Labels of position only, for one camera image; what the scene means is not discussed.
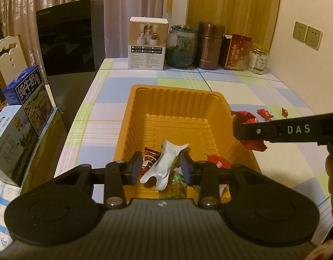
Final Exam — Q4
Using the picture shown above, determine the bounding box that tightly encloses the orange plastic tray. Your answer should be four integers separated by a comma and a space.
113, 84, 262, 204

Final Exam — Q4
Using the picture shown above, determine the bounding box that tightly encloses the blue patterned side cloth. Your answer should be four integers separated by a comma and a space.
0, 180, 21, 252

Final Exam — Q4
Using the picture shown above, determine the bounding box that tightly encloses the large red snack bag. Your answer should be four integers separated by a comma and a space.
231, 111, 267, 152

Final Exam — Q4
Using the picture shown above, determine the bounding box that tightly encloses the black appliance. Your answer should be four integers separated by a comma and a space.
36, 0, 105, 76

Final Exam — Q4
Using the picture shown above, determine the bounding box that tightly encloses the green glass jar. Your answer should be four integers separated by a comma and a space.
165, 25, 198, 69

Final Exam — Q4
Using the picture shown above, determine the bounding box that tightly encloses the red gift bag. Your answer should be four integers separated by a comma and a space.
219, 34, 252, 71

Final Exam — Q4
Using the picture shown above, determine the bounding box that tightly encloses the red candy packet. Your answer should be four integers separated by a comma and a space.
257, 109, 274, 120

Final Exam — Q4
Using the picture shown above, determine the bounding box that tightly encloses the blue milk carton box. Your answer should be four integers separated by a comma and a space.
2, 65, 53, 135

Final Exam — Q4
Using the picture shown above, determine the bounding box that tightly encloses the mauve curtain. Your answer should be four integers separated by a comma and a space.
0, 0, 163, 71

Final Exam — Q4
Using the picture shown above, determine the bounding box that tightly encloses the brown metal thermos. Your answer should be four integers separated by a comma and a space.
195, 22, 225, 70

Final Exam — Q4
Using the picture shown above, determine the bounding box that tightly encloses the double wall socket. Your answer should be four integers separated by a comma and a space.
292, 21, 323, 50

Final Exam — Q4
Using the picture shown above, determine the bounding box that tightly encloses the white snack wrapper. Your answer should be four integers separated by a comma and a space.
140, 139, 189, 191

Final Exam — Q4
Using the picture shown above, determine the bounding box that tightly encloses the light blue milk box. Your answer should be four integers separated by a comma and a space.
0, 105, 38, 187

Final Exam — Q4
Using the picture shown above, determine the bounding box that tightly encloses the brown red snack packet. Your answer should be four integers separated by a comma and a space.
141, 147, 161, 175

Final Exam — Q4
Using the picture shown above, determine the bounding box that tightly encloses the white product box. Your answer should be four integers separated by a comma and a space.
128, 16, 169, 70

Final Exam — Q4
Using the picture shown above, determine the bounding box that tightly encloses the checkered tablecloth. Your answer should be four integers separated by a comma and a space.
55, 58, 333, 246

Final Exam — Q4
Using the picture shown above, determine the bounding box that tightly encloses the small red candy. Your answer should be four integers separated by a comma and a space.
281, 108, 289, 118

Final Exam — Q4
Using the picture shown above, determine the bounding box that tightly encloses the white wooden chair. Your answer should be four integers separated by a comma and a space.
0, 35, 28, 87

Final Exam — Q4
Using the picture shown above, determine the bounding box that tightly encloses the clear plastic snack jar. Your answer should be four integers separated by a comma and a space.
247, 42, 269, 75

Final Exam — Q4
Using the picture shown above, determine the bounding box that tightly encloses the yellow wooden panel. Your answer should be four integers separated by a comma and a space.
186, 0, 280, 48

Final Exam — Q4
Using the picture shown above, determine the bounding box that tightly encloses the green yellow candy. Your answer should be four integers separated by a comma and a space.
171, 173, 187, 199

